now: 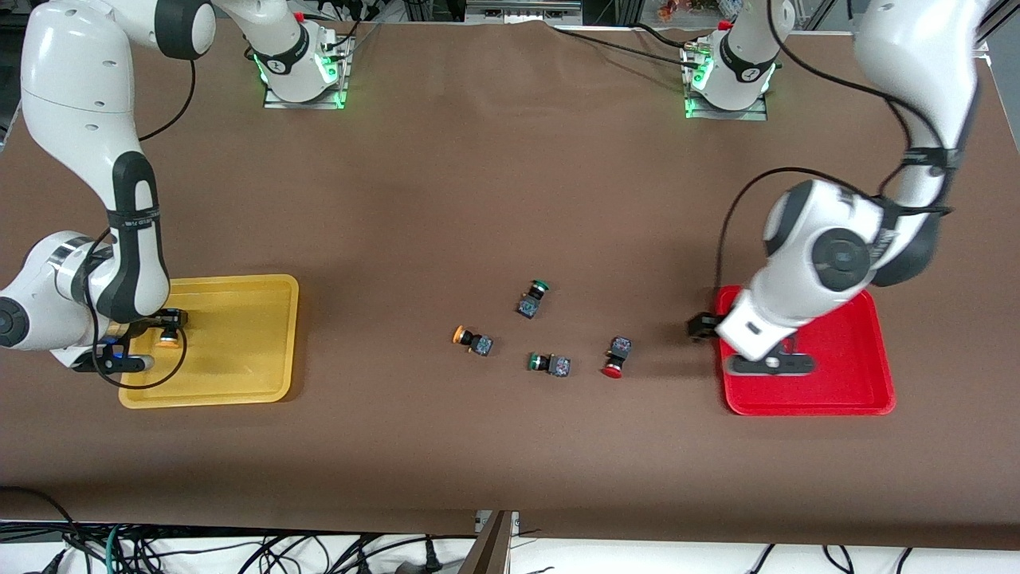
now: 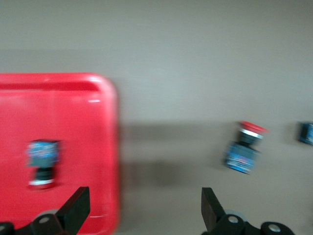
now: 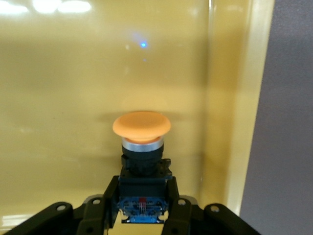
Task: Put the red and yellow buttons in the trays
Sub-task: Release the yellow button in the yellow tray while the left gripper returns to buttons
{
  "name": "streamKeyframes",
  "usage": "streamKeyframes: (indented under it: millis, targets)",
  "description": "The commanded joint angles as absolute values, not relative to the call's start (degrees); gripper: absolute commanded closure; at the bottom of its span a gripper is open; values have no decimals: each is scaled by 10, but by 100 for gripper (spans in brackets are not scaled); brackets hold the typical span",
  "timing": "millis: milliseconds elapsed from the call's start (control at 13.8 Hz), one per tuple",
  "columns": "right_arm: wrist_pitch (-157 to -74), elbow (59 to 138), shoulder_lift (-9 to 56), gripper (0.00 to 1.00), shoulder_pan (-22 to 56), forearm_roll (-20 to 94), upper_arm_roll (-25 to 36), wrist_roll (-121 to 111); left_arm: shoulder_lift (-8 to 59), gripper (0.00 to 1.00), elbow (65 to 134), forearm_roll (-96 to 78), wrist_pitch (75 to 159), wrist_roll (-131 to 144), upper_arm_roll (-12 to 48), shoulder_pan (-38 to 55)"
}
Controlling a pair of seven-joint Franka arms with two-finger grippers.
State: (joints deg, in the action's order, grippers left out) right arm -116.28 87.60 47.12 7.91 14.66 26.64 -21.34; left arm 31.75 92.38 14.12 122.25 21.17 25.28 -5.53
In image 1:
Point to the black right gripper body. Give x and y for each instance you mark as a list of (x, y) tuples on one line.
[(148, 323)]

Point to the yellow push button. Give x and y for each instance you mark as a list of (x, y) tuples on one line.
[(167, 339), (480, 344)]

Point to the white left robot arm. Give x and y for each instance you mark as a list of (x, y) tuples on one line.
[(916, 56)]

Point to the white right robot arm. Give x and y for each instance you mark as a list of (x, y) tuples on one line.
[(72, 104)]

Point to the yellow plastic tray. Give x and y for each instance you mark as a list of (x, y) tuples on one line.
[(231, 351)]

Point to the red plastic tray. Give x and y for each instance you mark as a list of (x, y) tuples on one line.
[(845, 375)]

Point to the green push button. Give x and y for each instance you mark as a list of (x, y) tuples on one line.
[(558, 366), (528, 305)]

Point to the brown table cover sheet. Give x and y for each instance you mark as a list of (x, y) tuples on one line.
[(510, 446)]

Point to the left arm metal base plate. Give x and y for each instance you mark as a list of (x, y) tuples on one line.
[(701, 108)]

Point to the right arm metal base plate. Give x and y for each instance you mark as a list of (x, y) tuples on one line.
[(339, 80)]

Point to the grey table support post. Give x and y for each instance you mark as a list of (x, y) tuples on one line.
[(494, 550)]

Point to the grey metal frame bar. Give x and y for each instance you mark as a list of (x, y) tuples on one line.
[(522, 6)]

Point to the aluminium frame profile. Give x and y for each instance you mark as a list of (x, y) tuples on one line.
[(985, 44)]

